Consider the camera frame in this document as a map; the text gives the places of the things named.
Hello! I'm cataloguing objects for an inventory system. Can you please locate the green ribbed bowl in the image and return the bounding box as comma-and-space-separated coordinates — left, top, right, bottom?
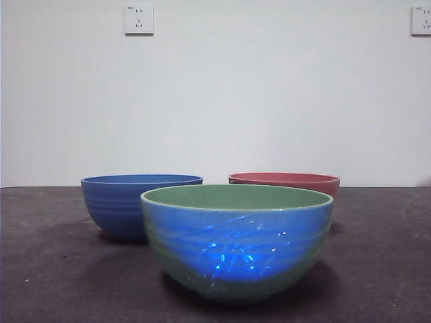
139, 183, 335, 306

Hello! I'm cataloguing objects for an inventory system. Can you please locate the blue ribbed bowl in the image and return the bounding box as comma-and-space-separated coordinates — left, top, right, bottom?
79, 173, 204, 242

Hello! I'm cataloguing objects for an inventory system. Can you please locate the red ribbed bowl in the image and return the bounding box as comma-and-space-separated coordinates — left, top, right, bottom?
228, 172, 341, 233

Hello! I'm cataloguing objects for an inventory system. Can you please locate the white wall socket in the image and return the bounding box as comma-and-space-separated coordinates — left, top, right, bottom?
125, 4, 155, 36
410, 5, 431, 37

